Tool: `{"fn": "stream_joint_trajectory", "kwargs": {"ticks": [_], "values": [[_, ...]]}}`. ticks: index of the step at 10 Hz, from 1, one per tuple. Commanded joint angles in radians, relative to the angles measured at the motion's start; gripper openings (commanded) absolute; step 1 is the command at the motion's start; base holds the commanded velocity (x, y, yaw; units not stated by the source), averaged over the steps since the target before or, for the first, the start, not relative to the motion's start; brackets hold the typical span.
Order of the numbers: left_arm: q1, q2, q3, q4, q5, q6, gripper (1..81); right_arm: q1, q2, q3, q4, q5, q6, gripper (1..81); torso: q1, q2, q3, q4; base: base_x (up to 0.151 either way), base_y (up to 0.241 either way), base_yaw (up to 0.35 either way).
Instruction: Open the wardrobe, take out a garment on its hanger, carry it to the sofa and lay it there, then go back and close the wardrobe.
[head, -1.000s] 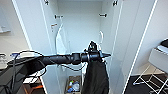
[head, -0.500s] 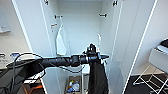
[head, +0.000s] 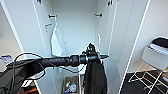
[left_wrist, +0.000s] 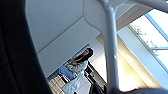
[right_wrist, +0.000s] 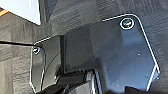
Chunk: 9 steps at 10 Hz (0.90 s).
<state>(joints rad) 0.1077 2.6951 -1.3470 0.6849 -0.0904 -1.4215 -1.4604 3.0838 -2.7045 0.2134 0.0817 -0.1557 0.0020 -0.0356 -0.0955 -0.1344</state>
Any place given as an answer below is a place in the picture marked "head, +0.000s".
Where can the woven storage basket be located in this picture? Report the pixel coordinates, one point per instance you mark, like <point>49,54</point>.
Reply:
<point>65,79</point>

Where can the white inner wardrobe shelf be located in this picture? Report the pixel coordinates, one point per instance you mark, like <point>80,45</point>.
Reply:
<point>81,70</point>

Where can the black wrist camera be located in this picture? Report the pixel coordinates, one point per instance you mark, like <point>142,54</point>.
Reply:
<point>91,48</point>

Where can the white drying rack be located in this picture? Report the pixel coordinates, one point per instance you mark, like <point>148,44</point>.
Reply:
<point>136,76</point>

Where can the white hanging garment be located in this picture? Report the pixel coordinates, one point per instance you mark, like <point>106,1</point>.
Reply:
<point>57,43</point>

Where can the white wardrobe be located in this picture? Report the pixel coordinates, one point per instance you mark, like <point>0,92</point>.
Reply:
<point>76,26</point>

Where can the blue and white wall sign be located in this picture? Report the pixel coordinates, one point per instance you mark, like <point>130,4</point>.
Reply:
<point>6,60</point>

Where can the white fabric bin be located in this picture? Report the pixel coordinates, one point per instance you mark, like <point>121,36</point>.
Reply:
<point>155,60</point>

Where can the white clothes hanger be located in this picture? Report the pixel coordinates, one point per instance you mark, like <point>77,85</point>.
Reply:
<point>98,38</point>
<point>55,23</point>

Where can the black rail bracket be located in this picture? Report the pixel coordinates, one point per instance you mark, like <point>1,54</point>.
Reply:
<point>98,15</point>
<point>52,16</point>

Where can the black garment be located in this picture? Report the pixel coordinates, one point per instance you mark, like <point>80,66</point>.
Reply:
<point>95,80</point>

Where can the small black door hook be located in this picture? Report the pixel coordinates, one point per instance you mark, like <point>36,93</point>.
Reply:
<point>39,1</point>
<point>109,2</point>

